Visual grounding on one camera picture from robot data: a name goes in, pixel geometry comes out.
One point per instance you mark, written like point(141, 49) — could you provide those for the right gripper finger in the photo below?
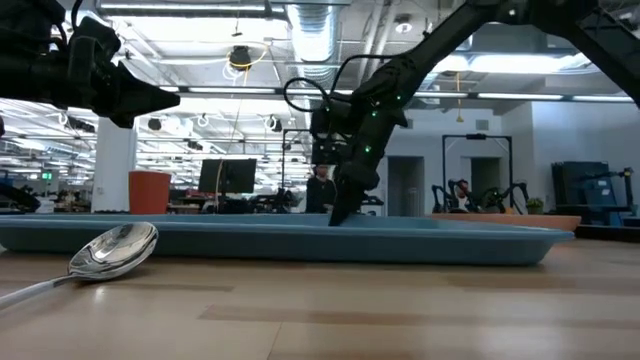
point(360, 197)
point(342, 200)

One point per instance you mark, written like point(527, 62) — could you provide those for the orange cup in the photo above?
point(149, 192)

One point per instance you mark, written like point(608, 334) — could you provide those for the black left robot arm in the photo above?
point(30, 60)

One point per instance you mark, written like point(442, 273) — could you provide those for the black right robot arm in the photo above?
point(450, 35)

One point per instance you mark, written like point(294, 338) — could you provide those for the blue plastic tray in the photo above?
point(280, 242)

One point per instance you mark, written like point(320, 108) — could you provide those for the person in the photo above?
point(320, 195)

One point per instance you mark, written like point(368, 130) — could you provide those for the white pillar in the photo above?
point(114, 165)

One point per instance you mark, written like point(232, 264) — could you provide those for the black ceiling-hung device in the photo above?
point(240, 57)

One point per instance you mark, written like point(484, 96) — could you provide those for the black computer monitor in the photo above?
point(235, 176)

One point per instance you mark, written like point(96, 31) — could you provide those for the black background robot rig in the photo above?
point(477, 192)

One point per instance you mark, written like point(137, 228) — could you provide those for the small green potted plant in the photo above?
point(534, 205)

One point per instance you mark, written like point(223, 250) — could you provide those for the blue background machine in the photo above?
point(585, 192)

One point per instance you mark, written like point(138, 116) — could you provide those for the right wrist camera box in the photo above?
point(327, 132)

